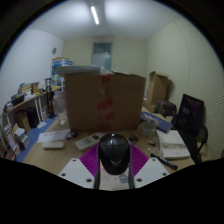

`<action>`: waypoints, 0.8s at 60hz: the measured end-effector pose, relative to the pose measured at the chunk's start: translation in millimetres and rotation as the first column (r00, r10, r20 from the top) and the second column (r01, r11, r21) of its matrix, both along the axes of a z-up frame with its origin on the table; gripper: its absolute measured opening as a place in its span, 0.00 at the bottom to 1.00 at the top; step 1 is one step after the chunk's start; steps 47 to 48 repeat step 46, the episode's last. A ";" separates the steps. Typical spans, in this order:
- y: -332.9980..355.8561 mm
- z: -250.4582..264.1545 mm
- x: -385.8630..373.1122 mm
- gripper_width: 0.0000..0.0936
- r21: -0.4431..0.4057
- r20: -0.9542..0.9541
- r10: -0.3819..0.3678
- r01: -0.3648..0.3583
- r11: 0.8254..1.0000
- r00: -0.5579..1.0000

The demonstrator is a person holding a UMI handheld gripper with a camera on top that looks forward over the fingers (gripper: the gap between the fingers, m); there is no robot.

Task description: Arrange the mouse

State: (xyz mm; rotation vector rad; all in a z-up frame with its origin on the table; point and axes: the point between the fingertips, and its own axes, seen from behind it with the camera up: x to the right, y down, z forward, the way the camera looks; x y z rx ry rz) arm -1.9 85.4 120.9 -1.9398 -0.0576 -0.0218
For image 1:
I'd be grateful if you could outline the long ceiling light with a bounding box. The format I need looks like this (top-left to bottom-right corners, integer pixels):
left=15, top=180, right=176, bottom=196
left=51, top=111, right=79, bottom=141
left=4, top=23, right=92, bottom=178
left=90, top=5, right=100, bottom=26

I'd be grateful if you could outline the large brown cardboard box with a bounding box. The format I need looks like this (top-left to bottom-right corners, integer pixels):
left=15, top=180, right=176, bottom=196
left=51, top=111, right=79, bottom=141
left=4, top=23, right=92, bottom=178
left=64, top=71, right=147, bottom=133

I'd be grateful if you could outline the small open cardboard box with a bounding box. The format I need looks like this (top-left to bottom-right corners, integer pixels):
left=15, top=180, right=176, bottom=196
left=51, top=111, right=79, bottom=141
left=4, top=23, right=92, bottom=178
left=146, top=70, right=170, bottom=107

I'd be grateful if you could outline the black metal stand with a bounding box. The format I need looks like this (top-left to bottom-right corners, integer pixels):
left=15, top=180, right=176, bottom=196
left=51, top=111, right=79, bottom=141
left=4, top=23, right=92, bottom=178
left=44, top=77, right=56, bottom=119

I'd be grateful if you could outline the black flat monitor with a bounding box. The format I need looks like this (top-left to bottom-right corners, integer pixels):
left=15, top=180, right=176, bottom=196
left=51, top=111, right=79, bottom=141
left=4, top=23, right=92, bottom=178
left=174, top=93, right=205, bottom=136

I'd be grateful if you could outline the black bag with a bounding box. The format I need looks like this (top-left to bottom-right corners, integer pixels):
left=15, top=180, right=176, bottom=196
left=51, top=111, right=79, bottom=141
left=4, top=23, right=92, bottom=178
left=154, top=99, right=178, bottom=118

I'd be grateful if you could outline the white book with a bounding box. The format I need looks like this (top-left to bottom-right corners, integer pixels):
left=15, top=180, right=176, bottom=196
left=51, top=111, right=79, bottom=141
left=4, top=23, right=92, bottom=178
left=155, top=129, right=192, bottom=160

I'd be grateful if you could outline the blue book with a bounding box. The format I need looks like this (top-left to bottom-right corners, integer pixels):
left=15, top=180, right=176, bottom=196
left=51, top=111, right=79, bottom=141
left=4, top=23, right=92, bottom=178
left=140, top=111, right=174, bottom=134

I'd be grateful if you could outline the cluttered wooden side desk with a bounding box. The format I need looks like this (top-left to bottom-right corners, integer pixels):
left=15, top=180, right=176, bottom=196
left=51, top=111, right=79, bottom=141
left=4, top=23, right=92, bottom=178
left=2, top=81, right=54, bottom=131

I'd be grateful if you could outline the small black coiled cable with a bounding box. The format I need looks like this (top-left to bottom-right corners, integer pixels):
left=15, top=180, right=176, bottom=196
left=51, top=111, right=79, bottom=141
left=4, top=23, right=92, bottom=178
left=65, top=130, right=79, bottom=140

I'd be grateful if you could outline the grey window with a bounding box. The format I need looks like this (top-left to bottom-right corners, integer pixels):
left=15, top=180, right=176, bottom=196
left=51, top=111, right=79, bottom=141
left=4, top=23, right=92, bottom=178
left=91, top=41, right=113, bottom=71

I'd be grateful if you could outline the black chair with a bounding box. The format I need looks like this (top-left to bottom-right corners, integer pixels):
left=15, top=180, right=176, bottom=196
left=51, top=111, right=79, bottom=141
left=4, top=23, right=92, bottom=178
left=186, top=124, right=209, bottom=164

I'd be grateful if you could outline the black computer mouse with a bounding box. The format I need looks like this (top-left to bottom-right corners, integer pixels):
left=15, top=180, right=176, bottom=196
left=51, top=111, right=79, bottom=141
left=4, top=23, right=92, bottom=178
left=97, top=133, right=132, bottom=176

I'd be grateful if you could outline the grey flat panel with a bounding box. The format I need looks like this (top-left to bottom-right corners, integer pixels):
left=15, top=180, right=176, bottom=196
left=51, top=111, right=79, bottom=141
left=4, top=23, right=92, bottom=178
left=56, top=65, right=111, bottom=78

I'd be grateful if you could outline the small dark clip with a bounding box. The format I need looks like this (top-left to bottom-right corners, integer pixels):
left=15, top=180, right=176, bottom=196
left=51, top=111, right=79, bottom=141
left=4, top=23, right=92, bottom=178
left=129, top=134, right=140, bottom=145

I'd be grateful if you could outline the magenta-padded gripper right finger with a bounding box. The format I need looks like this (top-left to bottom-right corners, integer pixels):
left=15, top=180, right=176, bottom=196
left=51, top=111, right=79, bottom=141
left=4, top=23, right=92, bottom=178
left=127, top=143, right=170, bottom=190

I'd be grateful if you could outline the black marker pen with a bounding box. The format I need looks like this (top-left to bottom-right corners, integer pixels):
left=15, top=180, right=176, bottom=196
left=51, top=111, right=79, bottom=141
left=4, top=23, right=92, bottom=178
left=149, top=152, right=179, bottom=170

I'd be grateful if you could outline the book shelf unit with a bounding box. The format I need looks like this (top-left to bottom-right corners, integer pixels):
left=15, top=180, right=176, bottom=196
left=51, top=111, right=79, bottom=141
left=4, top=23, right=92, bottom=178
left=0, top=119, right=31, bottom=162

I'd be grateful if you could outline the clear plastic cup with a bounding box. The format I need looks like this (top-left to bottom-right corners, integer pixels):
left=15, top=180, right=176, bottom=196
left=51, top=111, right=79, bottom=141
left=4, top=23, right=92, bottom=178
left=139, top=120, right=157, bottom=138

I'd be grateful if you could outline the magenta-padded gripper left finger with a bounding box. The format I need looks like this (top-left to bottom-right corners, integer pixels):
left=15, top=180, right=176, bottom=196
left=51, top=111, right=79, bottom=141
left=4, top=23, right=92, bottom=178
left=57, top=143, right=103, bottom=190

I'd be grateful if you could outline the blue and white cabinet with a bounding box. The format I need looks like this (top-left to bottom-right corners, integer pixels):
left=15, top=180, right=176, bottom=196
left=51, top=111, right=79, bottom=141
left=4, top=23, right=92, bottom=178
left=51, top=57, right=74, bottom=78

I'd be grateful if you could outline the white flat rectangular device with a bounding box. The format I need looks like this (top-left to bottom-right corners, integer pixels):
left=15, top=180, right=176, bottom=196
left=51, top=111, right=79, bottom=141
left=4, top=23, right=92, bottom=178
left=42, top=139, right=66, bottom=150

